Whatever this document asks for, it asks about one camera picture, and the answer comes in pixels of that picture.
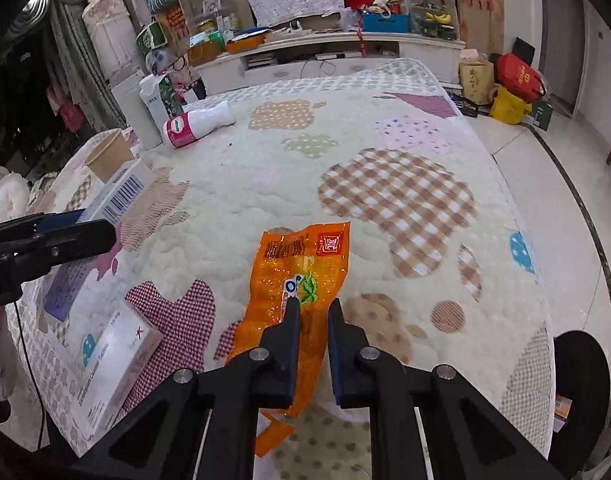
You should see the white Escitalopram tablet box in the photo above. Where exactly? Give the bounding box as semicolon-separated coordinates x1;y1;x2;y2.
74;302;162;443

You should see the brown paper cup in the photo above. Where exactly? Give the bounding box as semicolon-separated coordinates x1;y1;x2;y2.
85;129;134;183

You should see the orange candy wrapper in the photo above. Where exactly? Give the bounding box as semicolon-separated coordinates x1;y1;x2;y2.
225;220;353;458

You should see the black trash bin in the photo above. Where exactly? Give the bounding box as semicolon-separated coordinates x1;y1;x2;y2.
548;330;610;479

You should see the left gloved hand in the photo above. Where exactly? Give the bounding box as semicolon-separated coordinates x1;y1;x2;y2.
0;307;18;401

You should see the white blue medicine box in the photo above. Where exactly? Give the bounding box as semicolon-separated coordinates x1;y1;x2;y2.
42;157;158;322

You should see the patchwork quilted table cover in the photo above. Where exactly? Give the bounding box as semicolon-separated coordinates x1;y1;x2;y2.
8;58;555;456

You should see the grey thermos bottle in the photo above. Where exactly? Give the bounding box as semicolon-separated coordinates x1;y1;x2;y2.
111;68;162;151

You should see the white pink yogurt bottle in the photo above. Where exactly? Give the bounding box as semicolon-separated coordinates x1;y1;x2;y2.
162;101;236;148

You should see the green white milk carton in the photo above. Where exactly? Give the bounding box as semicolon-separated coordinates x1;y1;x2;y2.
139;74;184;133

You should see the yellow bag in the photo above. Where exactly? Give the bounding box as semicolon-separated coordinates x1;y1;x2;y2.
490;86;532;125

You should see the white TV cabinet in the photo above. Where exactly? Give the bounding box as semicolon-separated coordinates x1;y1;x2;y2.
190;32;465;96

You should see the cardboard gift box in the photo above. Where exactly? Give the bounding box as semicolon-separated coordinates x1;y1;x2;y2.
458;61;494;105

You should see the red gift bag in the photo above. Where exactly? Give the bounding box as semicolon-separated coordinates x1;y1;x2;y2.
495;53;546;103

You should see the blue storage basket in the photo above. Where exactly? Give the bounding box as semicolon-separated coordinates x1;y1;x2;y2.
362;12;409;34

